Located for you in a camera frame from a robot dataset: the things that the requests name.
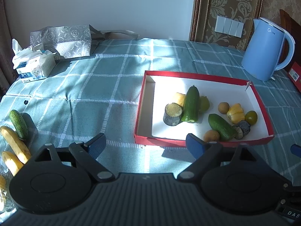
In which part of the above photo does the silver patterned gift bag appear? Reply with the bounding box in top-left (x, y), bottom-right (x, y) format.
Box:
top-left (30, 24), bottom-right (139, 59)

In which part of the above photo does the short green cucumber piece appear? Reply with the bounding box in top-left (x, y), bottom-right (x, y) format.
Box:
top-left (208, 114), bottom-right (237, 141)

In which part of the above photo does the ornate wooden wall frame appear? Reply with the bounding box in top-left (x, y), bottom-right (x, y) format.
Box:
top-left (190, 0), bottom-right (263, 50)

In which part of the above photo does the large yellow bell pepper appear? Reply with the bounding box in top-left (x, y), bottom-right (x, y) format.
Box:
top-left (227, 103), bottom-right (245, 124)

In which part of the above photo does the white tissue pack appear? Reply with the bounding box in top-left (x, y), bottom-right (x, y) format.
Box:
top-left (12, 39), bottom-right (56, 83)

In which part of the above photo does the blue electric kettle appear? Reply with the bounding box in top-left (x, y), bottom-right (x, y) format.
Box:
top-left (241, 17), bottom-right (295, 81)

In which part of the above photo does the dark eggplant slice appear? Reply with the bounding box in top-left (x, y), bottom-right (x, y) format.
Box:
top-left (232, 120), bottom-right (251, 140)

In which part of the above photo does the wooden headboard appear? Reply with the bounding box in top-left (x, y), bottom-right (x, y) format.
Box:
top-left (280, 9), bottom-right (301, 72)

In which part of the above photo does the whole small cucumber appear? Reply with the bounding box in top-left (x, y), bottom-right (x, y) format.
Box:
top-left (9, 110), bottom-right (28, 140)

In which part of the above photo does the small yellow pepper piece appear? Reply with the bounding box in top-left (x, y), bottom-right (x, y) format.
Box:
top-left (176, 92), bottom-right (186, 107)

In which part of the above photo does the green tomato with stem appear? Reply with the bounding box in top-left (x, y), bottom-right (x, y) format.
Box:
top-left (245, 111), bottom-right (258, 125)

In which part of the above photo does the white wall switch panel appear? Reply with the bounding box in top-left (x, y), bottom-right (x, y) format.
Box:
top-left (214, 15), bottom-right (244, 38)

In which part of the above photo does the long green cucumber half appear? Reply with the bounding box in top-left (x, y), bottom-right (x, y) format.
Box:
top-left (181, 85), bottom-right (200, 123)

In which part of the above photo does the checked teal tablecloth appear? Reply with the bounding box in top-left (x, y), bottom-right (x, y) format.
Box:
top-left (1, 39), bottom-right (300, 186)

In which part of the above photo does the red shallow cardboard tray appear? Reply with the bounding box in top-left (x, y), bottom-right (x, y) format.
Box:
top-left (134, 71), bottom-right (274, 147)

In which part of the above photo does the yellow banana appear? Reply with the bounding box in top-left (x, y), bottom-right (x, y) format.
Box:
top-left (1, 125), bottom-right (31, 164)
top-left (2, 151), bottom-right (24, 176)

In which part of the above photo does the brown kiwi fruit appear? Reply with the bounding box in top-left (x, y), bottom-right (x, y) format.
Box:
top-left (218, 102), bottom-right (230, 114)
top-left (203, 130), bottom-right (220, 143)

